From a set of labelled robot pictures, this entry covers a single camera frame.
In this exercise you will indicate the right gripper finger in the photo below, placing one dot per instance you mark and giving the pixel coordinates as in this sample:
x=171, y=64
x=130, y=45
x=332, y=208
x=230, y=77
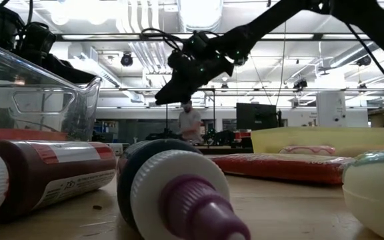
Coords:
x=175, y=93

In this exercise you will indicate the purple-tipped food colouring bottle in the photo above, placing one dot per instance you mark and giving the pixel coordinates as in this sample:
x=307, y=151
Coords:
x=178, y=186

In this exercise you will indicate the red snack packet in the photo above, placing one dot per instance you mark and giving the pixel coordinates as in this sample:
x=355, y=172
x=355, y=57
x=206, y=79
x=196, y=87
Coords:
x=278, y=168

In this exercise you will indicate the pink frosted toy donut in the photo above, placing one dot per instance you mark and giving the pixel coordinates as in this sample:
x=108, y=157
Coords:
x=307, y=150

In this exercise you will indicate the dark red food colouring bottle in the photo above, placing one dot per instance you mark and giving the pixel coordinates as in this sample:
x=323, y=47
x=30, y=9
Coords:
x=28, y=173

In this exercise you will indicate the green frosted toy donut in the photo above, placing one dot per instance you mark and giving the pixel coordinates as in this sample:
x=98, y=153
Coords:
x=375, y=193

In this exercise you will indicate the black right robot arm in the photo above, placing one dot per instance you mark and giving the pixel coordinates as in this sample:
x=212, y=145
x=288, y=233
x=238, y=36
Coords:
x=362, y=13

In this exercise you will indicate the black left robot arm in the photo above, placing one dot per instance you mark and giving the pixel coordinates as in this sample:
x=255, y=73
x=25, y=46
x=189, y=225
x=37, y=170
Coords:
x=35, y=40

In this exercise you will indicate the person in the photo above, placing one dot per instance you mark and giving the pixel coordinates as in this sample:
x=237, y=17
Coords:
x=190, y=123

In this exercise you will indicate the red background equipment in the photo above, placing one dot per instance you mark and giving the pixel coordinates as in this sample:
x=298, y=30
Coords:
x=243, y=134

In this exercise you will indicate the black monitor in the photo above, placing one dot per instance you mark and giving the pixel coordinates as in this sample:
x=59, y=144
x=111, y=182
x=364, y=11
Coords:
x=255, y=116

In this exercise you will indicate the clear plastic bin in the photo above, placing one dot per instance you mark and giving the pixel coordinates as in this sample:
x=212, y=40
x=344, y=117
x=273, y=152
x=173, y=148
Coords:
x=88, y=100

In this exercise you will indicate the white ceiling air unit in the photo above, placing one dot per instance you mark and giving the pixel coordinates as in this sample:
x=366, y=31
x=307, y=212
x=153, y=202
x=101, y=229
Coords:
x=85, y=55

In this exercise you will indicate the yellow translucent plastic bin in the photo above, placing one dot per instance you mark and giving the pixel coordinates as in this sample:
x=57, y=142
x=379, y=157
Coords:
x=312, y=136

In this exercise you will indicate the small dark debris piece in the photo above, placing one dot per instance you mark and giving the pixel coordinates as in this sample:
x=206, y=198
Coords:
x=97, y=207

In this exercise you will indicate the white building column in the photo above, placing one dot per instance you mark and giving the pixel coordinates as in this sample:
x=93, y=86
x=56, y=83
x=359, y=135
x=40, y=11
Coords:
x=330, y=106

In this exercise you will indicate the red plastic basket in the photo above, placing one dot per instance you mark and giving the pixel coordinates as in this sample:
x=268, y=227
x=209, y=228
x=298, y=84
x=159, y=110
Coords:
x=18, y=135

